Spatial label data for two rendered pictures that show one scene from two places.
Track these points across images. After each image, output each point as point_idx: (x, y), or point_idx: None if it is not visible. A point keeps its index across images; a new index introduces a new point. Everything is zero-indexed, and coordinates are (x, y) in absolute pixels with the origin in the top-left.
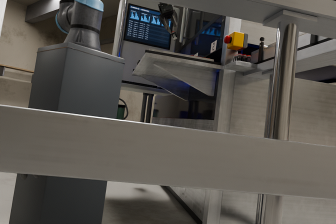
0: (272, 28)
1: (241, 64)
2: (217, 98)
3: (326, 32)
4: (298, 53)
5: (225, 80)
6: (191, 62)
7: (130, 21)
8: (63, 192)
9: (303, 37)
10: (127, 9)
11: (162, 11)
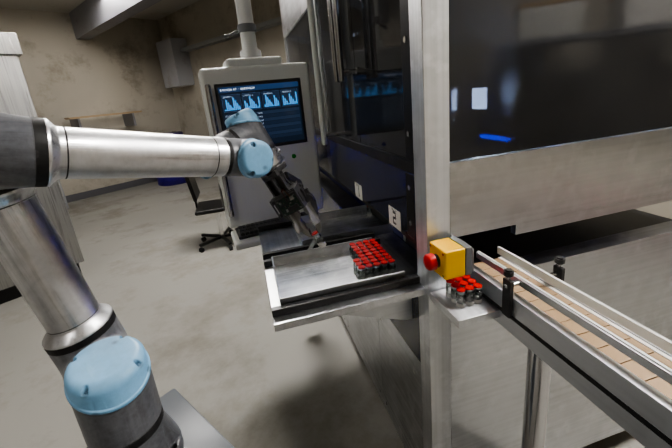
0: (511, 189)
1: (469, 323)
2: (422, 335)
3: None
4: (633, 423)
5: (433, 314)
6: (365, 306)
7: (228, 116)
8: None
9: (654, 405)
10: (215, 97)
11: (284, 214)
